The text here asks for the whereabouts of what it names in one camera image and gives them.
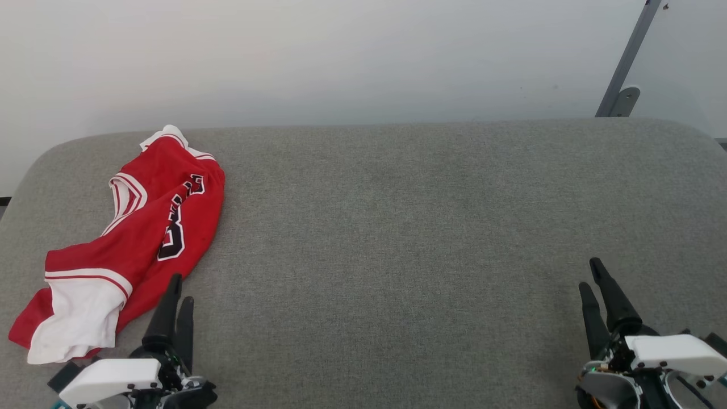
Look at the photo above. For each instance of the grey fabric sofa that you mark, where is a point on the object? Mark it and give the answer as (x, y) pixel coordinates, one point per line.
(409, 238)

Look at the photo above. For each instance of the red and white basketball jersey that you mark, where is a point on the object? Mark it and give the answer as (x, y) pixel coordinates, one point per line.
(153, 216)

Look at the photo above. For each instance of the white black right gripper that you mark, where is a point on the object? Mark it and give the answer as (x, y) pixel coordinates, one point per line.
(670, 352)

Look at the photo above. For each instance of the grey metal post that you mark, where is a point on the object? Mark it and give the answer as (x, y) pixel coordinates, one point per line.
(633, 48)

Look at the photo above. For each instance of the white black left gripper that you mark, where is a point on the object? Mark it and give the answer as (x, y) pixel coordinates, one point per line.
(113, 378)

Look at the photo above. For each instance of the grey metal post bracket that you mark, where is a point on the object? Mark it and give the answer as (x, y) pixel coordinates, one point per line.
(626, 101)

